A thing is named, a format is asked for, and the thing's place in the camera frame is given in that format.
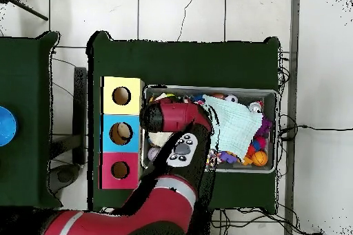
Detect red and silver can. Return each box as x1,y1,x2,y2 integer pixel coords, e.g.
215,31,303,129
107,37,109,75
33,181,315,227
248,100,265,115

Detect purple spiky toy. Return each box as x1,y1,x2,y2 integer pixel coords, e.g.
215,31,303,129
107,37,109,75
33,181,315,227
254,115,274,137

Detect black upright panel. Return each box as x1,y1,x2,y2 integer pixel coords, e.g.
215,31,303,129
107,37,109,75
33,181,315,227
73,66,88,166

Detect mint waffle cloth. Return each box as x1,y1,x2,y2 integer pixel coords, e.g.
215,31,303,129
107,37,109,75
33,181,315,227
202,94,265,162

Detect grey floor foot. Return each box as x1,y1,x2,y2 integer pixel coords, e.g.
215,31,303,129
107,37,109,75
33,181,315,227
48,163,81,195

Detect cream waffle cloth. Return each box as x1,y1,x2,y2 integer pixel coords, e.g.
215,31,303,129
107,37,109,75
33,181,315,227
148,130,174,148

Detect orange toy basketball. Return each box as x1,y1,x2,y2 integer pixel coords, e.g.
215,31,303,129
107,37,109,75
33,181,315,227
251,150,269,167

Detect white toy baseball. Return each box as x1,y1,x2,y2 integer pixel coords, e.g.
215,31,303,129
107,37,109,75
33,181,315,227
147,147,162,162

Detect blue round bowl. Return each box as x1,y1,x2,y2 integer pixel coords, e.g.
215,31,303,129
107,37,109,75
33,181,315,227
0,105,19,147

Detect wooden box three round holes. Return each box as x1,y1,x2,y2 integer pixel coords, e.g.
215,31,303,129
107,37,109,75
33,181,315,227
99,76,145,191

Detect black cable with plug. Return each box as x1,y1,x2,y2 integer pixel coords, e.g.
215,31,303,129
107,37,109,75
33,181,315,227
277,113,353,142

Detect dark green table cloth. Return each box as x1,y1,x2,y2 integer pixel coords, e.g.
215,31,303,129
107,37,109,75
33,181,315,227
85,30,282,215
0,30,63,210

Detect silver wire mesh bin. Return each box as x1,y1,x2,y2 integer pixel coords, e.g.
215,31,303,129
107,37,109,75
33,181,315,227
141,83,279,174

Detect dark tripod leg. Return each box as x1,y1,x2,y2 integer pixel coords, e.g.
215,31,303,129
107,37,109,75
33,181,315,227
0,0,50,22

